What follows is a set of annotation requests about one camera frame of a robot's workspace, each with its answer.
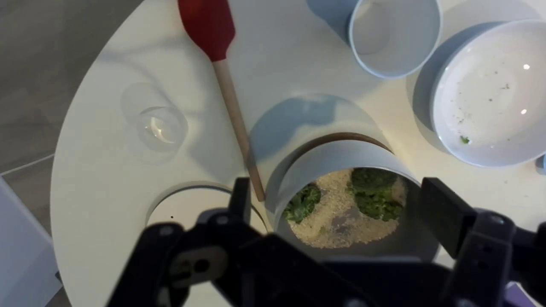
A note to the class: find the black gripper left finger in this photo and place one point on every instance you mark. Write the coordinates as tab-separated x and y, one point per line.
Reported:
240	206

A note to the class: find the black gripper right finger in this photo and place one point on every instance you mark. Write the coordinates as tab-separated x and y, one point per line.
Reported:
446	214

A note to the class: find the white pot lid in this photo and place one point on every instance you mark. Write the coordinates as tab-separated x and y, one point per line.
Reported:
185	206

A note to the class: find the red silicone spatula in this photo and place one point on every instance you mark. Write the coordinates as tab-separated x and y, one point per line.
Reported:
211	27

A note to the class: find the green broccoli piece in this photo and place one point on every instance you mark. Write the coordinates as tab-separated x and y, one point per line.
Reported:
375	194

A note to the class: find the white ceramic bowl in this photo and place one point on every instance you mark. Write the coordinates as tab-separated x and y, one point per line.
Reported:
489	102

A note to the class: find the clear drinking glass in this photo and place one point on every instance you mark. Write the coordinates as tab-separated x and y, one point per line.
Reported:
161	129

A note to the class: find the blue white paper cup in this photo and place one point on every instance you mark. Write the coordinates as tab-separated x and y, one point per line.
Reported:
388	39

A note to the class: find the white box on floor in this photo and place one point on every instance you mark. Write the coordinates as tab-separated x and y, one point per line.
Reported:
28	269

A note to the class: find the white pot with handle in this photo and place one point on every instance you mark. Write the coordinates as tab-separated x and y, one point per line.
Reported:
313	209

